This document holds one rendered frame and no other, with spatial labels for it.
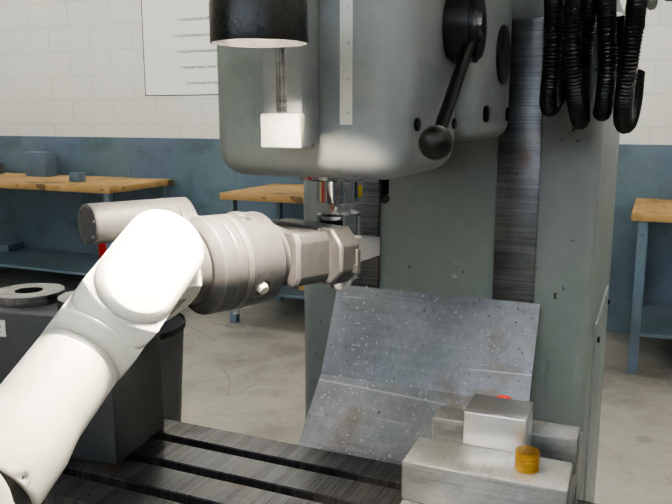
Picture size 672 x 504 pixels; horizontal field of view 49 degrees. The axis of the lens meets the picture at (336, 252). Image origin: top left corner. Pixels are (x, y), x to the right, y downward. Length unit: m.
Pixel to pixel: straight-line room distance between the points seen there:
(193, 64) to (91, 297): 5.41
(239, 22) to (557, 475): 0.47
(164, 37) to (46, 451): 5.66
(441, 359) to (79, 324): 0.67
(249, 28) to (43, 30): 6.40
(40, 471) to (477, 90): 0.57
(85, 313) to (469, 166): 0.69
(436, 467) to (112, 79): 5.86
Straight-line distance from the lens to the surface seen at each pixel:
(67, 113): 6.73
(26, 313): 0.99
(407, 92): 0.66
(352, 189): 0.75
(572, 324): 1.11
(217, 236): 0.63
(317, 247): 0.69
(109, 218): 0.63
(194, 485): 0.92
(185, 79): 5.97
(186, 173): 5.98
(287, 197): 4.61
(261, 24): 0.53
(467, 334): 1.11
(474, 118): 0.83
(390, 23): 0.65
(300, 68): 0.64
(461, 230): 1.11
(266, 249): 0.65
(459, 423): 0.81
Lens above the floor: 1.37
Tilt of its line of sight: 10 degrees down
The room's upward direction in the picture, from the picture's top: straight up
